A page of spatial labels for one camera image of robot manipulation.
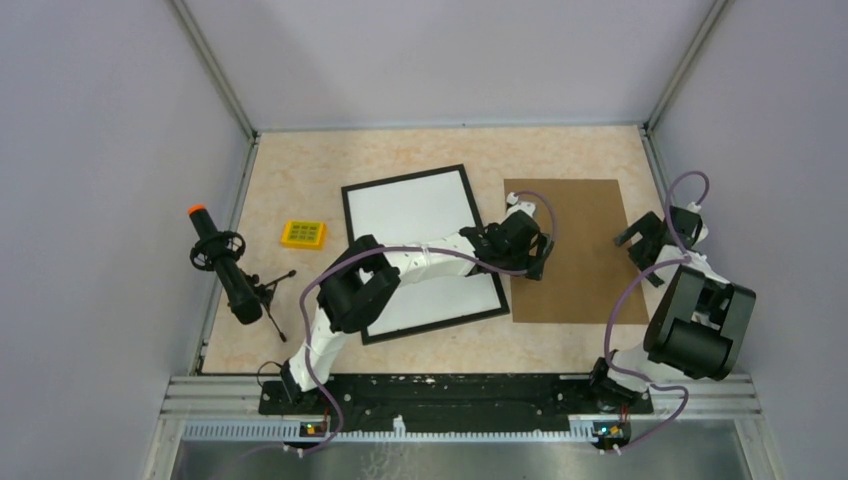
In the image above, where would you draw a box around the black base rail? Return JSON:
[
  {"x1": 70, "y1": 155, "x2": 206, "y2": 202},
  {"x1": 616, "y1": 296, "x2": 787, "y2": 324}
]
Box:
[{"x1": 258, "y1": 373, "x2": 621, "y2": 434}]

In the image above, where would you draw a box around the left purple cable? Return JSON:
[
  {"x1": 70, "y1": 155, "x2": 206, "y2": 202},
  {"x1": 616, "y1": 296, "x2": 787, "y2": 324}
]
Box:
[{"x1": 284, "y1": 190, "x2": 559, "y2": 458}]

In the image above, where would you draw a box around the black picture frame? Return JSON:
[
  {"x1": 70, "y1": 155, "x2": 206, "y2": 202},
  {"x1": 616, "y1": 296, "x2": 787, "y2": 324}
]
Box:
[{"x1": 341, "y1": 164, "x2": 511, "y2": 346}]

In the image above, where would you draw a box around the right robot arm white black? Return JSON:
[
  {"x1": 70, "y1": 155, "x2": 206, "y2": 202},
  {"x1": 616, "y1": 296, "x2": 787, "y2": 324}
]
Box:
[{"x1": 586, "y1": 203, "x2": 757, "y2": 412}]

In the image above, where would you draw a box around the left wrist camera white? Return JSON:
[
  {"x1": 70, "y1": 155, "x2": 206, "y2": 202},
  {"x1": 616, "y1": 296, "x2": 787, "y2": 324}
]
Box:
[{"x1": 504, "y1": 192, "x2": 536, "y2": 218}]

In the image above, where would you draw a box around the yellow small tray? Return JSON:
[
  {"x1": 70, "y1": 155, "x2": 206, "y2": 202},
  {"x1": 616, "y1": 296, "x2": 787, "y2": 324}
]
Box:
[{"x1": 280, "y1": 220, "x2": 327, "y2": 250}]

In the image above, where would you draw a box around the brown frame backing board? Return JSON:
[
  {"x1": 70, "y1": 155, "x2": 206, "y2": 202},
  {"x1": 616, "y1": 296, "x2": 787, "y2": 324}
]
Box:
[{"x1": 504, "y1": 179, "x2": 638, "y2": 325}]

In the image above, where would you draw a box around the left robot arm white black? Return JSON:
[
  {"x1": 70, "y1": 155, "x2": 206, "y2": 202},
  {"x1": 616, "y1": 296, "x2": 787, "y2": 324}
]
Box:
[{"x1": 280, "y1": 207, "x2": 559, "y2": 414}]

